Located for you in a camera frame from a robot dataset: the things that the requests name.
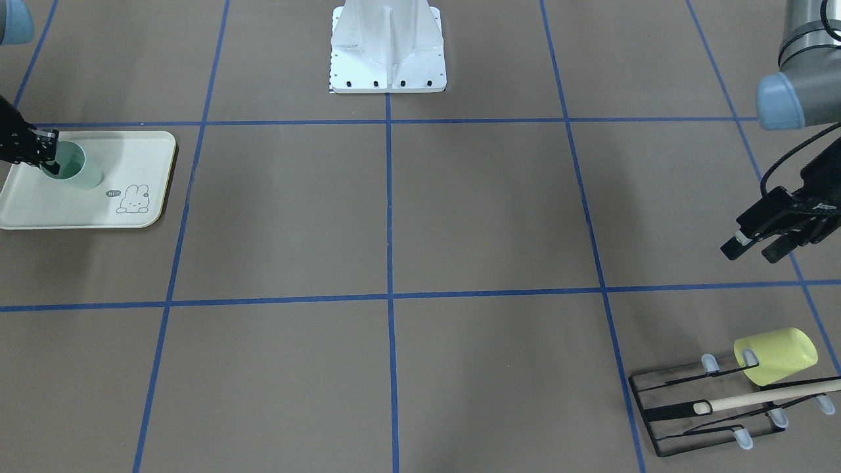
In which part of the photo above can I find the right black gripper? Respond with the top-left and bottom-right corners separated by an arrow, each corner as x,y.
1,96 -> 61,175

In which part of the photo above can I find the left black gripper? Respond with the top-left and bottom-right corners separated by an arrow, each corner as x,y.
721,139 -> 840,263

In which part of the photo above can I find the mint green cup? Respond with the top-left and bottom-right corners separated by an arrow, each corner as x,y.
41,141 -> 103,191

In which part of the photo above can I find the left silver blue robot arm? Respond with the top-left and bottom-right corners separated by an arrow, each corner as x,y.
721,1 -> 840,263

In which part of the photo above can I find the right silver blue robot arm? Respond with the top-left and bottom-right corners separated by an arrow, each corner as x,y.
1,1 -> 61,175

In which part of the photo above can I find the cream rabbit tray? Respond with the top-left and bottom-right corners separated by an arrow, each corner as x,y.
1,131 -> 177,230

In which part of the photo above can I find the yellow cup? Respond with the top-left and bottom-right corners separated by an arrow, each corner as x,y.
733,327 -> 818,386

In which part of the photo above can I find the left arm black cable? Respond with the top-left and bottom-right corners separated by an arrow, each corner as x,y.
762,122 -> 841,198

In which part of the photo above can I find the black wire cup rack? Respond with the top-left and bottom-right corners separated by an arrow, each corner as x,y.
627,354 -> 839,458

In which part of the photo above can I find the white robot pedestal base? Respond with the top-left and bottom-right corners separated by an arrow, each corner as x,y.
329,1 -> 447,94

